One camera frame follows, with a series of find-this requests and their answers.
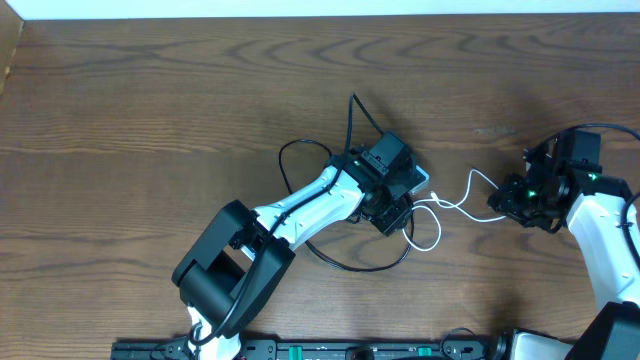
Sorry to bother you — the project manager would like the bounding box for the white USB cable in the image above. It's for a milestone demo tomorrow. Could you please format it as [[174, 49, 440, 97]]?
[[400, 168, 507, 253]]

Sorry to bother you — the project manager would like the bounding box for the black USB cable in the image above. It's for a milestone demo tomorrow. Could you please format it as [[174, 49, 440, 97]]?
[[277, 138, 416, 274]]

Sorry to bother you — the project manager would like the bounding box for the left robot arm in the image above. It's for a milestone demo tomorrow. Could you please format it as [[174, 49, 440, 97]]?
[[172, 131, 429, 359]]

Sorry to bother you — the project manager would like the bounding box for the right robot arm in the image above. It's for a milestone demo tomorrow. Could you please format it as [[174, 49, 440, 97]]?
[[488, 124, 639, 359]]

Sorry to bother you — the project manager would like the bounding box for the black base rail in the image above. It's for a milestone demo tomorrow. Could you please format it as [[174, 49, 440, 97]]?
[[109, 335, 508, 360]]

